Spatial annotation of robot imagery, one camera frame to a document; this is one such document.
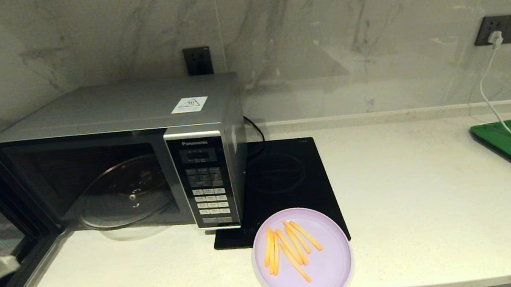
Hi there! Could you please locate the white charger plug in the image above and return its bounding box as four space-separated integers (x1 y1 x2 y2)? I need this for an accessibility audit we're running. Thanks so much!
486 30 505 48

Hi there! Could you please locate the black single wall socket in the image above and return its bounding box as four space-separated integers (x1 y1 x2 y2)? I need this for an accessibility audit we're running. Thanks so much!
182 45 214 77

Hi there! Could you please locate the white warning sticker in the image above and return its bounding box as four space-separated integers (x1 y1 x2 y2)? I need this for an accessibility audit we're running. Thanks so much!
169 95 210 115

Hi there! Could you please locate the black power cord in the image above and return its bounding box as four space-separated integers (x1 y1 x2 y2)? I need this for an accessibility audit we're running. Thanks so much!
243 113 268 159

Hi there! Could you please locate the black induction cooktop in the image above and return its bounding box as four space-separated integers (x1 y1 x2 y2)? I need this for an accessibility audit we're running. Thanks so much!
202 132 352 257

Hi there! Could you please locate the silver microwave oven body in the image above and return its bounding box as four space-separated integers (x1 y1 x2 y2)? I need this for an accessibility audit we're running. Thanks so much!
0 68 258 256

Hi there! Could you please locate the lilac round plate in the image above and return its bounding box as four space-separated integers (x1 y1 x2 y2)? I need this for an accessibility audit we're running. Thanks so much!
248 201 357 287

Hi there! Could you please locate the long orange french fry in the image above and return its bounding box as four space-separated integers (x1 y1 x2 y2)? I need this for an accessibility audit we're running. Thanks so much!
260 227 278 268

